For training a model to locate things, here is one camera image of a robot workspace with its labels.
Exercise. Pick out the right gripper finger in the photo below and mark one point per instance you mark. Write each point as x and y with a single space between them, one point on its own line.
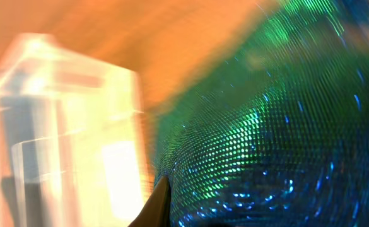
156 211

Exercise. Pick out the blue sequin garment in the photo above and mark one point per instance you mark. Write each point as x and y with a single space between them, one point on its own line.
277 134

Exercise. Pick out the clear plastic container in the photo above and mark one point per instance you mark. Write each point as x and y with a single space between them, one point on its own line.
71 149

